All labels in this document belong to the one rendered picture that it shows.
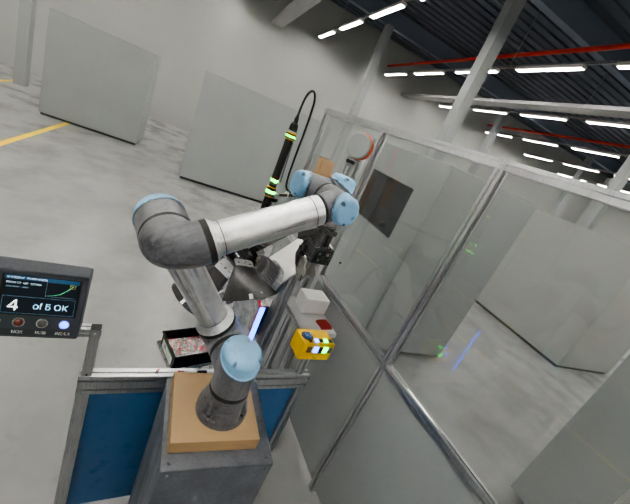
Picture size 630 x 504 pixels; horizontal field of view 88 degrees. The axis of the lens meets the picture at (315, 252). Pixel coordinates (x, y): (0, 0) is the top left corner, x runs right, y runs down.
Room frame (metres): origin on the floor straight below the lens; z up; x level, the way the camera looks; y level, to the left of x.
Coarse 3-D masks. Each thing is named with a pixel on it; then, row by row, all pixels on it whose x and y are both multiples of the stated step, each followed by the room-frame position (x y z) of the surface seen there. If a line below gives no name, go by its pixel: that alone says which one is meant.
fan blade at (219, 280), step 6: (210, 270) 1.40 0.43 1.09; (216, 270) 1.41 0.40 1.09; (210, 276) 1.39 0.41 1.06; (216, 276) 1.40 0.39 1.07; (222, 276) 1.41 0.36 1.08; (216, 282) 1.38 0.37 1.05; (222, 282) 1.39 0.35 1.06; (174, 288) 1.34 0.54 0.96; (216, 288) 1.37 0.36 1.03; (174, 294) 1.32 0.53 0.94; (180, 294) 1.32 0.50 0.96; (180, 300) 1.30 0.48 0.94; (186, 306) 1.28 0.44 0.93; (192, 312) 1.27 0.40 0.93
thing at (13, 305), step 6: (6, 300) 0.67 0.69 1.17; (12, 300) 0.68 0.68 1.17; (18, 300) 0.68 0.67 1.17; (24, 300) 0.69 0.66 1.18; (0, 306) 0.66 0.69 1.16; (6, 306) 0.67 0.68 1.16; (12, 306) 0.67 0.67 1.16; (18, 306) 0.68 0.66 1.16; (24, 306) 0.69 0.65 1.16; (6, 312) 0.66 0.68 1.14; (12, 312) 0.67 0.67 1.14; (18, 312) 0.68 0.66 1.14
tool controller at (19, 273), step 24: (0, 264) 0.69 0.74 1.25; (24, 264) 0.74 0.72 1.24; (48, 264) 0.79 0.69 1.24; (0, 288) 0.67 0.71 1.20; (24, 288) 0.69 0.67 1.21; (48, 288) 0.72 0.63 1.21; (72, 288) 0.75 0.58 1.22; (0, 312) 0.66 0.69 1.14; (24, 312) 0.68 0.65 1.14; (48, 312) 0.71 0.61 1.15; (72, 312) 0.74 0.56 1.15; (24, 336) 0.68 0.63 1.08; (48, 336) 0.70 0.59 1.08; (72, 336) 0.73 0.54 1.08
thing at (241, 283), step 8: (232, 272) 1.31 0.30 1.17; (240, 272) 1.33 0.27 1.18; (248, 272) 1.35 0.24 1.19; (256, 272) 1.38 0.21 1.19; (232, 280) 1.27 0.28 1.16; (240, 280) 1.28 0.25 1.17; (248, 280) 1.29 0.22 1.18; (256, 280) 1.32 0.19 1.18; (264, 280) 1.34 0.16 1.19; (232, 288) 1.22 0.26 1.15; (240, 288) 1.23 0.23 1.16; (248, 288) 1.24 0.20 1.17; (256, 288) 1.26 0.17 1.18; (264, 288) 1.28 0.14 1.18; (272, 288) 1.29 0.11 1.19; (224, 296) 1.18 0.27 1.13; (232, 296) 1.18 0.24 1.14; (240, 296) 1.19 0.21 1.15; (248, 296) 1.20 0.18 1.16; (256, 296) 1.21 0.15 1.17; (264, 296) 1.22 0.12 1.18
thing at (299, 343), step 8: (296, 336) 1.25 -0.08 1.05; (312, 336) 1.25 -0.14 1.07; (320, 336) 1.28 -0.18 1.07; (328, 336) 1.31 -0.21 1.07; (296, 344) 1.23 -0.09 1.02; (304, 344) 1.19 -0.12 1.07; (312, 344) 1.21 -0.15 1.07; (320, 344) 1.23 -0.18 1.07; (328, 344) 1.25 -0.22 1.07; (296, 352) 1.20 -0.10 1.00; (304, 352) 1.20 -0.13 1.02
